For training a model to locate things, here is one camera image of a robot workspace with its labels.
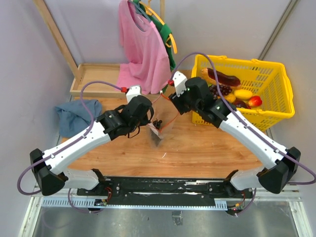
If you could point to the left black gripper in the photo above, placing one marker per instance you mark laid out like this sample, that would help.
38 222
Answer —
145 120

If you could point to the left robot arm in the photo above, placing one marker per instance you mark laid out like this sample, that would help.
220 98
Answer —
50 167

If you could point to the green t-shirt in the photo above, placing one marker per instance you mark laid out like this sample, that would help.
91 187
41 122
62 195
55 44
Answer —
172 63

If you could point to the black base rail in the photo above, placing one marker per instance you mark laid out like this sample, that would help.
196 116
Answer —
167 193

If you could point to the yellow mango toy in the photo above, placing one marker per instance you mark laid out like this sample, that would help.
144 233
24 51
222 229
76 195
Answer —
243 94

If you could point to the chocolate eclair toy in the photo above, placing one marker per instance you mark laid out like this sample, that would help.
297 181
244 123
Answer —
209 76

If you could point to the red yellow apple toy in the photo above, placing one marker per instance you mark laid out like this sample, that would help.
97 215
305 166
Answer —
255 101

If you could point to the yellow clothes hanger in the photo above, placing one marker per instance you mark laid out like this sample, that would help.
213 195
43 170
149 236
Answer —
169 39

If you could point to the pink t-shirt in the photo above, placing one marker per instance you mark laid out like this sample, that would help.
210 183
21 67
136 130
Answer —
148 62

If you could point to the purple grape bunch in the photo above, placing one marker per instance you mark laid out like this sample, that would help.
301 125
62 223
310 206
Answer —
224 89

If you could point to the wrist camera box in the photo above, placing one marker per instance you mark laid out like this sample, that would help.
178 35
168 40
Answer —
131 92
179 80

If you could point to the dark red apple toy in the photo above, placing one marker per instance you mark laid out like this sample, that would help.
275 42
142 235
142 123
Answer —
241 104

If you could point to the blue crumpled cloth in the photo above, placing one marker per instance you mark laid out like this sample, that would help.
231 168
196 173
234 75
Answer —
73 118

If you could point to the dark small grape bunch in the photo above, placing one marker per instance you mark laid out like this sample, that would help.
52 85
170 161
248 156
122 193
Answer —
155 133

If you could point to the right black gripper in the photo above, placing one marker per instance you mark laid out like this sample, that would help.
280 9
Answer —
177 101

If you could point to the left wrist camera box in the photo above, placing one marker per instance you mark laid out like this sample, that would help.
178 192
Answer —
131 92

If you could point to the clear zip top bag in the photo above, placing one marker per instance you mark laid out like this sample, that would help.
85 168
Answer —
165 115

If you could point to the yellow plastic basket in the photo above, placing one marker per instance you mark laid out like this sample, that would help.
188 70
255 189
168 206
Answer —
265 79

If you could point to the grey clothes hanger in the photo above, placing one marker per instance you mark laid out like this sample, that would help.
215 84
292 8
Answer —
138 12

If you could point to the wooden rack post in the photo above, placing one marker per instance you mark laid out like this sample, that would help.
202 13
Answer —
52 26

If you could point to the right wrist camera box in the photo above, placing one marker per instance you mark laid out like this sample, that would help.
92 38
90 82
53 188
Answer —
179 80

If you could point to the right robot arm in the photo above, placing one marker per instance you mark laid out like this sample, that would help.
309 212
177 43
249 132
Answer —
276 170

